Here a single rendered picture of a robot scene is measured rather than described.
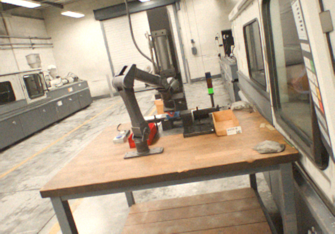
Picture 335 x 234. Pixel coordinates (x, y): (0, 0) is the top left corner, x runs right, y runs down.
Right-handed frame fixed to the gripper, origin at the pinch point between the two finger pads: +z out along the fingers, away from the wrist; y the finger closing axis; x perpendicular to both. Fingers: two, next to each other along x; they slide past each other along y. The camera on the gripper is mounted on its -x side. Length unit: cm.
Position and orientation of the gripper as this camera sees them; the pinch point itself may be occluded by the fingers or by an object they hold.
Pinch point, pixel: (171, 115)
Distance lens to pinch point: 156.6
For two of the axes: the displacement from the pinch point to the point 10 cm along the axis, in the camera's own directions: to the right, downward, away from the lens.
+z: 1.9, 7.2, 6.7
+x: -9.8, 1.6, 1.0
